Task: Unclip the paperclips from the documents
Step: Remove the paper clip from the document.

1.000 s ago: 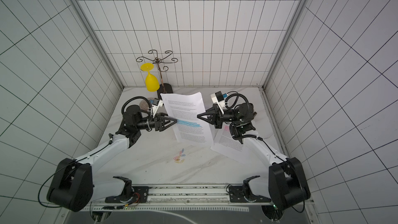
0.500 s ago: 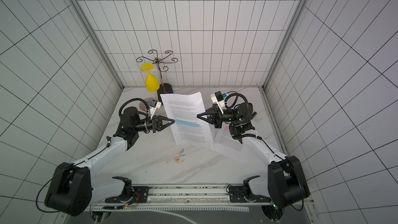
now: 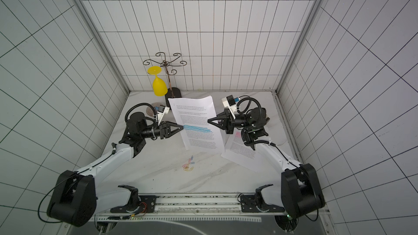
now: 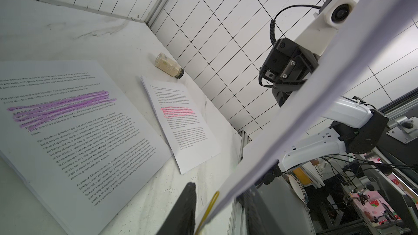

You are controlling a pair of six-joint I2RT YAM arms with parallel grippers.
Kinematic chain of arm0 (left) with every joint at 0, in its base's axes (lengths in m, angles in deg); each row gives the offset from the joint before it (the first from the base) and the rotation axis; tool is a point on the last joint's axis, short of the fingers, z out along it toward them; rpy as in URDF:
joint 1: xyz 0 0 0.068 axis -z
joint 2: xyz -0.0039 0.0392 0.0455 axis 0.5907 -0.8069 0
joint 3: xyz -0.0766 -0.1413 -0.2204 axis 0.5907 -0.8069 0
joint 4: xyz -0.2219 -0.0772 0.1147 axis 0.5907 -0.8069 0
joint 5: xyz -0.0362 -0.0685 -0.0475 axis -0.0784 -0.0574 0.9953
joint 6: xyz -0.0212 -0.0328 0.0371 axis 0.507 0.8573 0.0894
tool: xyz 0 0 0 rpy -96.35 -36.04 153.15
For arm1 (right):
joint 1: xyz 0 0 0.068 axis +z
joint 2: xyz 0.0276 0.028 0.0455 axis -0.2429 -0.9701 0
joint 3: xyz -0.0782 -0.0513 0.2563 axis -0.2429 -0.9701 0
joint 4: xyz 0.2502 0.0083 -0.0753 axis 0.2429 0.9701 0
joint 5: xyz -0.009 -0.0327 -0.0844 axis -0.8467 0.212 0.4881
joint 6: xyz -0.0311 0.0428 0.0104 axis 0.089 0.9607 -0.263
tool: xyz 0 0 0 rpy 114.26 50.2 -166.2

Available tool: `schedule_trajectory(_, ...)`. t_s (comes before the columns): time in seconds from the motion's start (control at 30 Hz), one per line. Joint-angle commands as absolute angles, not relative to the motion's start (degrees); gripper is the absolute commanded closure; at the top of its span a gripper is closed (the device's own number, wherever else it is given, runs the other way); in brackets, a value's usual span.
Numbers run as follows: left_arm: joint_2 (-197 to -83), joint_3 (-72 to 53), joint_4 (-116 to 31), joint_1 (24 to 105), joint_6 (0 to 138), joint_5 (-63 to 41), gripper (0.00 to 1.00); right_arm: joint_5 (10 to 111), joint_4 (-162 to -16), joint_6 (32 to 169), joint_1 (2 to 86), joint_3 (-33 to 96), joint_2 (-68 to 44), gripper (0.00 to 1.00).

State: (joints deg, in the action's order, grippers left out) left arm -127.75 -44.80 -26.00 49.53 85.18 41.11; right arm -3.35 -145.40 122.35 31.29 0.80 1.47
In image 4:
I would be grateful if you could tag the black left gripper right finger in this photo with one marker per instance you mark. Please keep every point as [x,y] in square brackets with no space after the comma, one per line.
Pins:
[252,206]

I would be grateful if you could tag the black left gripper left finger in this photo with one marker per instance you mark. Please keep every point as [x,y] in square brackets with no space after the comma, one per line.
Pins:
[182,218]

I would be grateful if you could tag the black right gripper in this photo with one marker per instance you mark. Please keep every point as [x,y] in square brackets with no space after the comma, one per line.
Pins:
[285,69]

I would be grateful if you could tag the yellow paperclip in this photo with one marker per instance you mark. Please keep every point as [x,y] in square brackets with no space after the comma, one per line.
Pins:
[207,212]

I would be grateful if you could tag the pink highlighted paper document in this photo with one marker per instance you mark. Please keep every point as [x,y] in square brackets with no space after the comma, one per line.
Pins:
[184,127]

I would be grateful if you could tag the blue highlighted paper document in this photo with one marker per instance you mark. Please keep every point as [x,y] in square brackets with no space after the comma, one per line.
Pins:
[366,33]

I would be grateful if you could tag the purple highlighted paper document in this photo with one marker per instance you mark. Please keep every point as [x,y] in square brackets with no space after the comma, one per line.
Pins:
[80,145]

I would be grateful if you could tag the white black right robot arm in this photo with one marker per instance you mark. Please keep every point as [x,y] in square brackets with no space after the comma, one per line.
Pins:
[356,125]

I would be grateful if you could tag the small beige spice jar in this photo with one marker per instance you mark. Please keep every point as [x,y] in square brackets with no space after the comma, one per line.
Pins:
[169,66]

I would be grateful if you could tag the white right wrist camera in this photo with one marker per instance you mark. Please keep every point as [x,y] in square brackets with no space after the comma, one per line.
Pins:
[330,18]

